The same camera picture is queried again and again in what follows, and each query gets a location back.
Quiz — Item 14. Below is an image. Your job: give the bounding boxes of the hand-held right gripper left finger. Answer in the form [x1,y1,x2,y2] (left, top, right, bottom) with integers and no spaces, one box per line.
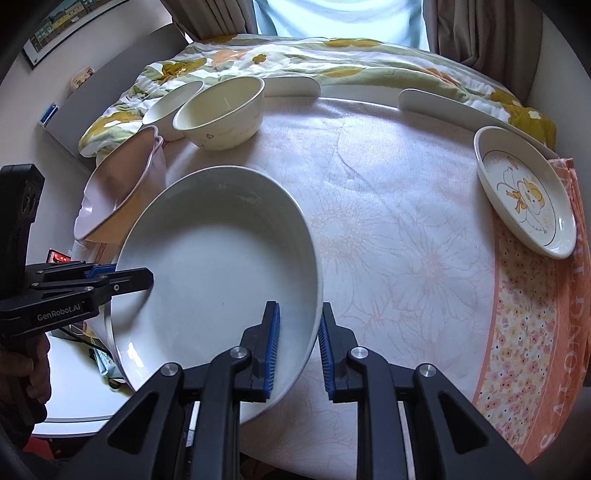
[69,301,281,480]

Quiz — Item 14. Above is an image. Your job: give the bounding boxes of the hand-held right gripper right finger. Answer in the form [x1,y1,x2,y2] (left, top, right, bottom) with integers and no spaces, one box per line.
[318,302,536,480]

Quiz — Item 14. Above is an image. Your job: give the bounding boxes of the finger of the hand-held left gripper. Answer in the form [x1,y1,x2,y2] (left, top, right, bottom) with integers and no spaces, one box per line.
[25,261,117,283]
[32,268,155,303]

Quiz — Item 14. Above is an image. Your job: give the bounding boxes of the large white plate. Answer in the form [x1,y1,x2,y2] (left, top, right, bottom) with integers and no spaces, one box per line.
[111,165,323,428]

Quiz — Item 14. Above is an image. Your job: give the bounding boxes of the pink bowl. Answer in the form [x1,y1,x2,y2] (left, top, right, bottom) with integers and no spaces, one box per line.
[74,124,167,243]

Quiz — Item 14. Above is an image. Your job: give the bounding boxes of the small white bowl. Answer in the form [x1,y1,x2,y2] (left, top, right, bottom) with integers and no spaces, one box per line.
[141,80,205,141]

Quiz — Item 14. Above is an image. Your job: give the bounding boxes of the cream bowl with heart print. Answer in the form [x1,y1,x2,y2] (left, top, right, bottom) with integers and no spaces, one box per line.
[172,76,266,151]

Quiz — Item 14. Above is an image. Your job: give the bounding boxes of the cream plate with cartoon print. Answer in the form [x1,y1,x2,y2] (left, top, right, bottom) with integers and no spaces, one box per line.
[474,126,578,260]

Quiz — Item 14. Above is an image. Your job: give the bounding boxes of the person's left hand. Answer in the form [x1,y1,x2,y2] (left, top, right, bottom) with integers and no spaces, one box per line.
[0,337,52,428]

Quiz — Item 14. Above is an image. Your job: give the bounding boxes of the teal packet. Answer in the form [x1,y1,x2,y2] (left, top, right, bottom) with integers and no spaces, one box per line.
[91,346,126,391]

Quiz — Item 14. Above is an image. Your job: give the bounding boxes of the white side table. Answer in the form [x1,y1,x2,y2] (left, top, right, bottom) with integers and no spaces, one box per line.
[30,323,134,437]

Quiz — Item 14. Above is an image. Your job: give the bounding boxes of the floral pink tablecloth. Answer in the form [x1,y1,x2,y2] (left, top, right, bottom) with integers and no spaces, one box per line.
[69,95,591,464]

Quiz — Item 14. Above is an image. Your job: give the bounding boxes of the grey headboard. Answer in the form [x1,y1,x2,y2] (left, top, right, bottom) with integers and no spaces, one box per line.
[48,23,192,160]

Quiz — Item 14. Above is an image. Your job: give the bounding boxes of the beige curtain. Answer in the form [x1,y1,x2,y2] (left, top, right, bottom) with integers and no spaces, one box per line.
[422,0,550,100]
[159,0,259,44]

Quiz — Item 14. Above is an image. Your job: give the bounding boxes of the green yellow floral blanket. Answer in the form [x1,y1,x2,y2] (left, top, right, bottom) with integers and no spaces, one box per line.
[78,34,557,160]

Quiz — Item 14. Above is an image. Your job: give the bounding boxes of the light blue sheer curtain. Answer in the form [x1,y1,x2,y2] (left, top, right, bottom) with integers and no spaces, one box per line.
[253,0,432,49]

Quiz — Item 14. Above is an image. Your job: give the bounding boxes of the black cable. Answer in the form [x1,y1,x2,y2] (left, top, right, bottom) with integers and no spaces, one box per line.
[60,323,109,354]

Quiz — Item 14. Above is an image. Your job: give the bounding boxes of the framed wall picture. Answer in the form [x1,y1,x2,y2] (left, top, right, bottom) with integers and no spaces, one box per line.
[22,0,130,70]

